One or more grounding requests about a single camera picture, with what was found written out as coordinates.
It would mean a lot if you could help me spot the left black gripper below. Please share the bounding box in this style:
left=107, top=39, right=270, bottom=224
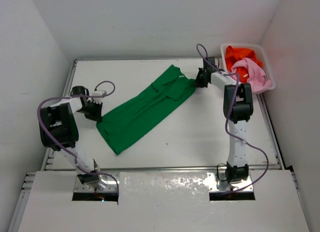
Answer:
left=77, top=100, right=103, bottom=123

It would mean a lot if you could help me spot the green t shirt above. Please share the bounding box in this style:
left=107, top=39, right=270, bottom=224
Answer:
left=96, top=65, right=196, bottom=155

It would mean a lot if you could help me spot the pink t shirt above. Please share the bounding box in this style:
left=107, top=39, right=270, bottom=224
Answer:
left=231, top=58, right=272, bottom=94

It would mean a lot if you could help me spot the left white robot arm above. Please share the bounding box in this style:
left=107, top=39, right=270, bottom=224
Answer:
left=37, top=86, right=107, bottom=186

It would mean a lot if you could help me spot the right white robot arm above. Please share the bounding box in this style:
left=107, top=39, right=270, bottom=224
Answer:
left=195, top=57, right=254, bottom=184

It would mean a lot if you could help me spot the orange t shirt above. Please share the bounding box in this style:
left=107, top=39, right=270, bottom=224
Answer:
left=224, top=45, right=263, bottom=83

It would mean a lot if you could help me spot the white plastic basket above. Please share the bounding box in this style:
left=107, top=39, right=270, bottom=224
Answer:
left=220, top=43, right=276, bottom=94

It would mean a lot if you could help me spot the white front cover panel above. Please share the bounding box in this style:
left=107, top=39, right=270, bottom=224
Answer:
left=19, top=170, right=308, bottom=232

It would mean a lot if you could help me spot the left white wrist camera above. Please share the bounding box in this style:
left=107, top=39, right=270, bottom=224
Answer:
left=92, top=90, right=107, bottom=98

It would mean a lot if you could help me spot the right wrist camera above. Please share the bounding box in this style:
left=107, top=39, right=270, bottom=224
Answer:
left=202, top=56, right=220, bottom=71

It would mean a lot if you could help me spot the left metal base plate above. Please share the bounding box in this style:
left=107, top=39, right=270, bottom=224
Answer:
left=73, top=172, right=120, bottom=194

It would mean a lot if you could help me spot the metal base plate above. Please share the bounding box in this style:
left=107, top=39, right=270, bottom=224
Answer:
left=73, top=172, right=120, bottom=194
left=207, top=170, right=254, bottom=193

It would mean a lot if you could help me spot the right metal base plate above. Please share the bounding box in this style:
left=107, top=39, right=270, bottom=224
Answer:
left=207, top=170, right=254, bottom=193

